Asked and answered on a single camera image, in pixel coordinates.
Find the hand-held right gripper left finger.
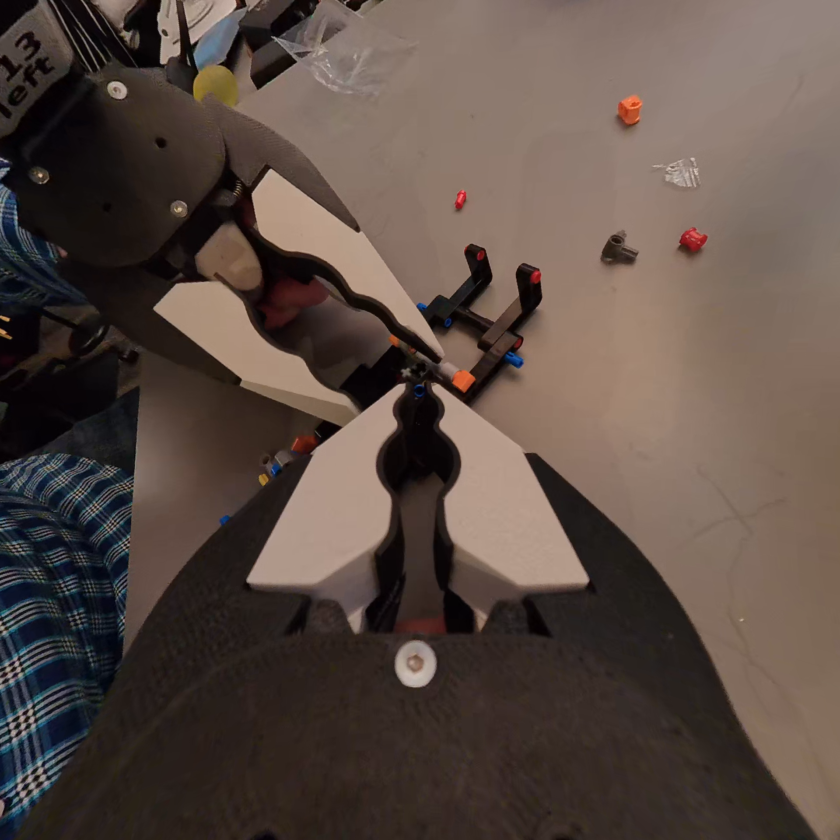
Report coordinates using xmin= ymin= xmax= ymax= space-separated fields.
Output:
xmin=246 ymin=382 xmax=409 ymax=634

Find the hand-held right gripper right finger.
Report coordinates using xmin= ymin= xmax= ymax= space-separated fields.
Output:
xmin=430 ymin=384 xmax=592 ymax=632

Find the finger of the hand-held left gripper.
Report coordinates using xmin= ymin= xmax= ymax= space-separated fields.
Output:
xmin=153 ymin=223 xmax=363 ymax=429
xmin=248 ymin=167 xmax=447 ymax=365

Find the black grey lego chassis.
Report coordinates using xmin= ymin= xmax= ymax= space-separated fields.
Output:
xmin=220 ymin=243 xmax=544 ymax=527

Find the person's left hand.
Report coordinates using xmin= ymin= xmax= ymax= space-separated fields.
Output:
xmin=252 ymin=274 xmax=330 ymax=330

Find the yellow round object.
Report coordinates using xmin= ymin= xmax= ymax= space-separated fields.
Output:
xmin=192 ymin=64 xmax=240 ymax=107

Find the white plastic object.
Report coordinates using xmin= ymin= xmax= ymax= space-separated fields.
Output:
xmin=157 ymin=0 xmax=237 ymax=63

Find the dark blue cloth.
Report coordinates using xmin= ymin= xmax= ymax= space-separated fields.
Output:
xmin=0 ymin=387 xmax=140 ymax=463

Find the light blue cloth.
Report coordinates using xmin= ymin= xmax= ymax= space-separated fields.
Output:
xmin=195 ymin=8 xmax=249 ymax=67

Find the clear plastic bag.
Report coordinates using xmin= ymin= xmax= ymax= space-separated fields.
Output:
xmin=272 ymin=12 xmax=417 ymax=98

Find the blue plaid clothing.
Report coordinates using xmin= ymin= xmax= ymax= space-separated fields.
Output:
xmin=0 ymin=453 xmax=135 ymax=815

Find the clear plastic scrap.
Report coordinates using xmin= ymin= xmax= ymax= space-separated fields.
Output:
xmin=653 ymin=157 xmax=702 ymax=190

